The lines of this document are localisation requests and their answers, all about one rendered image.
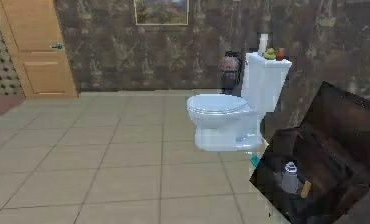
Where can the white toilet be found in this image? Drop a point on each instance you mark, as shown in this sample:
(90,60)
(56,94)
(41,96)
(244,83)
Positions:
(223,110)

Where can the wooden room door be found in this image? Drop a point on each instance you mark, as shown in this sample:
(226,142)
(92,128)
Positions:
(36,46)

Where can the dark wooden cabinet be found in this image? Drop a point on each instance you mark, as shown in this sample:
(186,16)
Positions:
(339,150)

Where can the red-brown small jar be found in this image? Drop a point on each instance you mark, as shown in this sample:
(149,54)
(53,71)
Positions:
(280,54)

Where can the yellow small bottle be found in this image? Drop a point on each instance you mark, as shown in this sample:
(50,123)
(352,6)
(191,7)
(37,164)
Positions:
(305,189)

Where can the teal small object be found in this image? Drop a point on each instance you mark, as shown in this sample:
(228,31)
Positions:
(254,160)

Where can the green round object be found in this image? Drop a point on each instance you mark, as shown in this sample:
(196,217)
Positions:
(269,54)

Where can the grey spray bottle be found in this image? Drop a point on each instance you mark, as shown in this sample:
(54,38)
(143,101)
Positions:
(290,178)

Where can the white paper roll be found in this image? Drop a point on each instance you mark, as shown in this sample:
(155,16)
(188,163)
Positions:
(263,43)

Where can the framed landscape picture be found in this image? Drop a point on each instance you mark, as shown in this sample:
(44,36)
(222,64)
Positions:
(161,11)

